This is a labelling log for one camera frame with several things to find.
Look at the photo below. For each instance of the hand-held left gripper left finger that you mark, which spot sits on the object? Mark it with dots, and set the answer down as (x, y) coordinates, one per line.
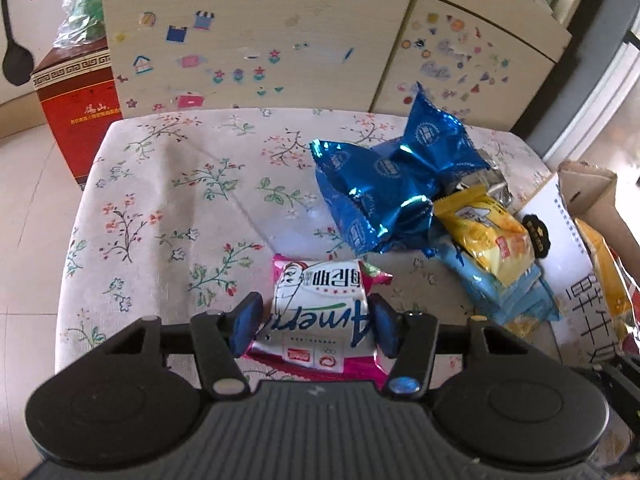
(245, 322)

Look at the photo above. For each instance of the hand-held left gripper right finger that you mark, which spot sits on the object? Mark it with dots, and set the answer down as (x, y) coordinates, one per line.
(385, 325)

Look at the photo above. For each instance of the pink snack packet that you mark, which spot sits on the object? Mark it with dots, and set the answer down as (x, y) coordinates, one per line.
(320, 310)

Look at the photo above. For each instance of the blue foil snack packet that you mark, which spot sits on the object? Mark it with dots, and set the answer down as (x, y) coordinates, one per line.
(360, 190)
(435, 135)

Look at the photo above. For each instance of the silver foil packet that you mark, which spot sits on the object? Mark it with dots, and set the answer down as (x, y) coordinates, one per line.
(492, 182)

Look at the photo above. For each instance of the white cardboard box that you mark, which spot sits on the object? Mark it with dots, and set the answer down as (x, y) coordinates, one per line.
(565, 270)

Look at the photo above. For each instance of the orange snack packet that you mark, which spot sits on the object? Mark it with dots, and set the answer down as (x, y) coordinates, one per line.
(605, 270)

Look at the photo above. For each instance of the light blue snack packet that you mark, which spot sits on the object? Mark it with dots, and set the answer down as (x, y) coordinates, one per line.
(500, 295)

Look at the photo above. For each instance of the yellow cartoon snack packet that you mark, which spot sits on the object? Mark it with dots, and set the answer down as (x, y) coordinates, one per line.
(490, 240)

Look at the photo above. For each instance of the floral tablecloth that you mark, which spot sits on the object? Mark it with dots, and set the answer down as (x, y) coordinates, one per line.
(150, 210)

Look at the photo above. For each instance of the red carton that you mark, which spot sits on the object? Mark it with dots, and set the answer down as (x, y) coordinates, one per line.
(75, 120)

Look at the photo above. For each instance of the beige cabinet with stickers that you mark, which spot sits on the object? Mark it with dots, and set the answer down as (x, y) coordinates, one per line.
(300, 35)

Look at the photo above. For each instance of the clear plastic bag with greens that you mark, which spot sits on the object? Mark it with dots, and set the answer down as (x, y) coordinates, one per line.
(82, 10)

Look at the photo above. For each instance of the white window frame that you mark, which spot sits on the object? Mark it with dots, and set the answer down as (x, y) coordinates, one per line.
(595, 105)

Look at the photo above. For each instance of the black vine wall decal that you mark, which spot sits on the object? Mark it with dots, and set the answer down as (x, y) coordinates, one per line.
(15, 60)

